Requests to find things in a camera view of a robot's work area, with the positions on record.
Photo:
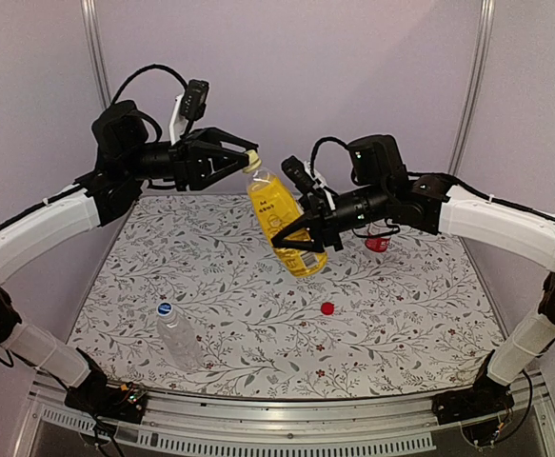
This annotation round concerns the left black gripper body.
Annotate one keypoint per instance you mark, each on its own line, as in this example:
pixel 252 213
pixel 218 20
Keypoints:
pixel 181 162

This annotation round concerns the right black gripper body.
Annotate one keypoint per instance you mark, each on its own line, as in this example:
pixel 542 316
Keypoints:
pixel 324 215

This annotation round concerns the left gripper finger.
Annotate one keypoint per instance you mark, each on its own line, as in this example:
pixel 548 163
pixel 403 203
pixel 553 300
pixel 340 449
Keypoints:
pixel 210 169
pixel 216 138

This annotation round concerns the yellow juice bottle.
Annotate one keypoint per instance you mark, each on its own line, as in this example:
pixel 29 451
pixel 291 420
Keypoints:
pixel 275 208

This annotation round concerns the clear bottle red label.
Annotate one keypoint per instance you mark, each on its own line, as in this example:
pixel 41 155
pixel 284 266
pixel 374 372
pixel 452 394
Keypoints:
pixel 377 238

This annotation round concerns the red bottle cap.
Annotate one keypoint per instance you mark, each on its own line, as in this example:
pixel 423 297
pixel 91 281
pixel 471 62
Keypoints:
pixel 327 308

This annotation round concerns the clear bottle blue cap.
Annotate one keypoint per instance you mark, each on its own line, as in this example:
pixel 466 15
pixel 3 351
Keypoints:
pixel 179 338

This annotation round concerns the beige bottle cap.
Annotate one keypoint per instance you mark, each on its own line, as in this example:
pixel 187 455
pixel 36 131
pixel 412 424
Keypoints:
pixel 254 161

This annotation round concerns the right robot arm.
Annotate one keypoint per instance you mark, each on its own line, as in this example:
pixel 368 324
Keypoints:
pixel 435 203

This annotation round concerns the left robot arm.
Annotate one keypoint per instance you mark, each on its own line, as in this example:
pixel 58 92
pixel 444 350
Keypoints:
pixel 130 152

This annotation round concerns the floral table mat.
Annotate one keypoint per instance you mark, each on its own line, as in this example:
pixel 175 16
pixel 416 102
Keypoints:
pixel 410 319

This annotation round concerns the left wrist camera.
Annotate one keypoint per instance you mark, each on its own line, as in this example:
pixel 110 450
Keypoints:
pixel 189 107

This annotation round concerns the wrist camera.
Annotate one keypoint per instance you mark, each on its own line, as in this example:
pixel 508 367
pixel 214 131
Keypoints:
pixel 311 184
pixel 189 107

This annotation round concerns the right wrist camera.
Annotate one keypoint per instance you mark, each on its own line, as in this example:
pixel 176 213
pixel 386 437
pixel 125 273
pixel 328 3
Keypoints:
pixel 311 184

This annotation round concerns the left aluminium frame post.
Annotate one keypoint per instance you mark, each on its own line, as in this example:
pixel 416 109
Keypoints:
pixel 96 53

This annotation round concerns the aluminium frame post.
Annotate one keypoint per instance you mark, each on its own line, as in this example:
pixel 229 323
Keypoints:
pixel 478 67
pixel 96 53

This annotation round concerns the front aluminium rail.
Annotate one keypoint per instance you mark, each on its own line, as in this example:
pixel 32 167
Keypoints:
pixel 177 424

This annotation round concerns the right aluminium frame post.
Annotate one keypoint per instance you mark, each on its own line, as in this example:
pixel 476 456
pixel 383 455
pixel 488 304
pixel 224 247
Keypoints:
pixel 478 67

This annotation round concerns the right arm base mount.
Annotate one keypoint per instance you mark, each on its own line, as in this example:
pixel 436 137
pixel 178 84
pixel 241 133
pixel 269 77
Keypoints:
pixel 483 397

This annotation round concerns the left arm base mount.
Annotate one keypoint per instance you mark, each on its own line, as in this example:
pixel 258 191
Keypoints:
pixel 95 396

